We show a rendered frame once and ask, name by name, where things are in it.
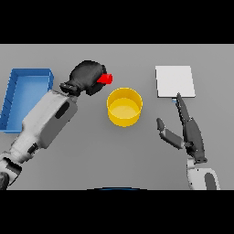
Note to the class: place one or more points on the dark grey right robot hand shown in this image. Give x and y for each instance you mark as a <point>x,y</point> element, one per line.
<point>192,134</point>

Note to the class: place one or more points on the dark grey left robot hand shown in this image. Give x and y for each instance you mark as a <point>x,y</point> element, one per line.
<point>85,76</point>

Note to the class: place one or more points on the red beaker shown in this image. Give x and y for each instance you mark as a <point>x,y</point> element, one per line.
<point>106,78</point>

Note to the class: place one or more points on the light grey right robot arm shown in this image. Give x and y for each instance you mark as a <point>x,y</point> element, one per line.
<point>202,178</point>

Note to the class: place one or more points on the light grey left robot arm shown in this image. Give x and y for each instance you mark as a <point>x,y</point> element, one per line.
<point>42,128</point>

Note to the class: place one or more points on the yellow bowl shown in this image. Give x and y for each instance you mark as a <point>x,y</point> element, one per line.
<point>124,107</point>

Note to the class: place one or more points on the pale square measuring scale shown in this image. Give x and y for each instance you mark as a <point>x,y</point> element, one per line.
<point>175,81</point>

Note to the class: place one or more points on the blue tray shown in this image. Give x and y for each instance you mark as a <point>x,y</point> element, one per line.
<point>25,97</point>

